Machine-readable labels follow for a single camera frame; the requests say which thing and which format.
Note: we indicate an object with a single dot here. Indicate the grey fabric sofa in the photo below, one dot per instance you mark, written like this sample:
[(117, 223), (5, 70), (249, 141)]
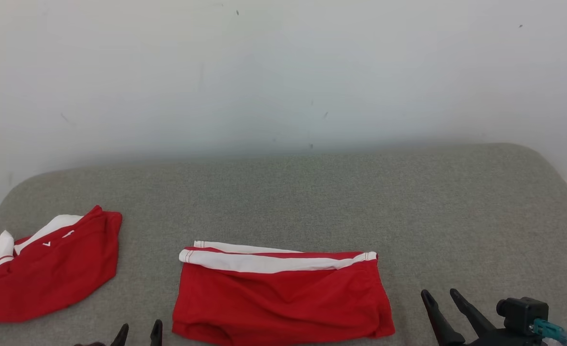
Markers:
[(288, 202)]

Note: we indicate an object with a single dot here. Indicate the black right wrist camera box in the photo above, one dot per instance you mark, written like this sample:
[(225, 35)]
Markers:
[(521, 315)]

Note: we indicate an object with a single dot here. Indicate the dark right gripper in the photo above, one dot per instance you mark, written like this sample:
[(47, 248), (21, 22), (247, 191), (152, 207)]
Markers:
[(499, 339)]

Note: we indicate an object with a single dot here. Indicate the red shorts with white stripes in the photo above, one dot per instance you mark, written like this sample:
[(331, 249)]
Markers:
[(283, 302)]

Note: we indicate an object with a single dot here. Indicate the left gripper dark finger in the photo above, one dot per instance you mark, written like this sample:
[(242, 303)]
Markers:
[(157, 334), (121, 336)]

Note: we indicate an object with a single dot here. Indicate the red basketball jersey white trim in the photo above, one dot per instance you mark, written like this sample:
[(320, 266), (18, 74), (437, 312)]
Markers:
[(57, 278)]

